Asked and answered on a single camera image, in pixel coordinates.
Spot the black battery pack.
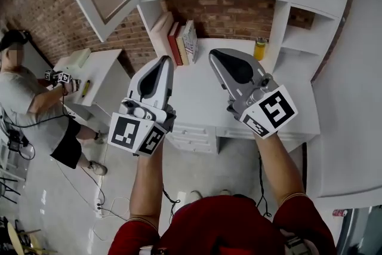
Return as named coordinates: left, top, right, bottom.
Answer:
left=7, top=128, right=29, bottom=153

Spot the yellow drink bottle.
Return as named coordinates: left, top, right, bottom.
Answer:
left=253, top=36, right=268, bottom=62

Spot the patterned cover book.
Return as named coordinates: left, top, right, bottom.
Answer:
left=182, top=19, right=199, bottom=64

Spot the person's right forearm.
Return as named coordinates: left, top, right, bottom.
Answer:
left=252, top=131, right=309, bottom=207

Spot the large pale pink book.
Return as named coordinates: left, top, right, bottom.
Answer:
left=150, top=11, right=174, bottom=64

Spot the black metal stand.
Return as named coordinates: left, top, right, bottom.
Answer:
left=0, top=175, right=22, bottom=205

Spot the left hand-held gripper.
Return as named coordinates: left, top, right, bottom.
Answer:
left=107, top=56, right=177, bottom=156

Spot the grey board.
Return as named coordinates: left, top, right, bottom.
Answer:
left=21, top=40, right=54, bottom=70

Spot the person's red shirt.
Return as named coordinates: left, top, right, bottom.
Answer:
left=107, top=192, right=338, bottom=255

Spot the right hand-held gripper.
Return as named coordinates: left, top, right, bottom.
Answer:
left=208, top=48, right=299, bottom=140

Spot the tan book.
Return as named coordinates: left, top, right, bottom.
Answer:
left=175, top=26, right=191, bottom=66

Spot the red book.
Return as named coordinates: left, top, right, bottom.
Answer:
left=167, top=21, right=183, bottom=67

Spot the white desk with drawers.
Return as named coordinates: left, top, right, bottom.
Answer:
left=135, top=0, right=358, bottom=156

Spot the person's left forearm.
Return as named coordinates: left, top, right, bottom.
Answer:
left=128, top=140, right=165, bottom=229

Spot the pale flat box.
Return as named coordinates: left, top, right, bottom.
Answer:
left=66, top=47, right=92, bottom=70

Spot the small white side table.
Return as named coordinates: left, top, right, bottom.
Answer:
left=53, top=48, right=124, bottom=130

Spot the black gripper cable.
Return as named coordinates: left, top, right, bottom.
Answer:
left=161, top=183, right=181, bottom=226
left=255, top=152, right=273, bottom=219

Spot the dark window frame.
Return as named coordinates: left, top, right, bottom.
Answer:
left=336, top=205, right=382, bottom=255

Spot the person's left shoe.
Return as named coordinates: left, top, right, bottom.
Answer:
left=188, top=189, right=204, bottom=204

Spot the wooden stool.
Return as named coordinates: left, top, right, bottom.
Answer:
left=5, top=219, right=43, bottom=255

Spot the white power strip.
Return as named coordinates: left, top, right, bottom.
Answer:
left=94, top=197, right=104, bottom=219

